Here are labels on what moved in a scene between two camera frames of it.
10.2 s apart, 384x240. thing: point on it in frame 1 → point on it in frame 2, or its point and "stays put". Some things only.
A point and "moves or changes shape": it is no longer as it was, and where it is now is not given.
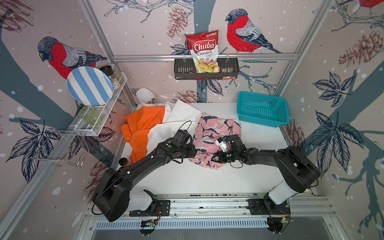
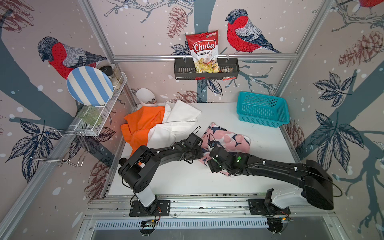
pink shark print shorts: (209, 130) moves or changes shape
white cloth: (178, 116) stays put
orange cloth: (137, 125) stays put
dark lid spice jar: (108, 69) stays put
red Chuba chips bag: (204, 48) stays put
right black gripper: (220, 157) → (212, 166)
